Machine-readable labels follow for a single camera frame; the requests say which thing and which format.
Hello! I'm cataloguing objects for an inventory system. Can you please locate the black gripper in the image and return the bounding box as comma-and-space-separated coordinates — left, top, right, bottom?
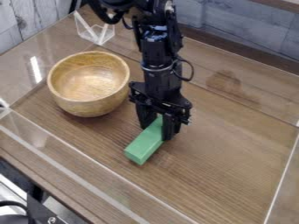
128, 66, 192, 141

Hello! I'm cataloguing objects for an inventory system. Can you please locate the green rectangular block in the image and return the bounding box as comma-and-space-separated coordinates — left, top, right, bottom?
124, 116, 164, 165

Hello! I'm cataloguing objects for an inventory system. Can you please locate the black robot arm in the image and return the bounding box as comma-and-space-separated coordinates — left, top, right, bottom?
88, 0, 192, 141

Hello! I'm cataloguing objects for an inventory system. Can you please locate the wooden bowl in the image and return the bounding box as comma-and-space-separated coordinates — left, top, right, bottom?
46, 51, 129, 117

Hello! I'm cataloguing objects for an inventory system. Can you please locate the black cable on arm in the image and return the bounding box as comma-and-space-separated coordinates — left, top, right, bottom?
172, 56, 195, 83

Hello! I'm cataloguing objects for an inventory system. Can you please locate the clear acrylic corner bracket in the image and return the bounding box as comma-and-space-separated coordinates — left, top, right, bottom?
73, 11, 115, 46

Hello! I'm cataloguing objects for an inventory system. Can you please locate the black metal bracket with bolt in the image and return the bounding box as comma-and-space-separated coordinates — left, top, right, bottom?
26, 195, 68, 224

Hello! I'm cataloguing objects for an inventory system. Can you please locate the black cable bottom left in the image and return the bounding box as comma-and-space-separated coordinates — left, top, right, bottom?
0, 200, 30, 224

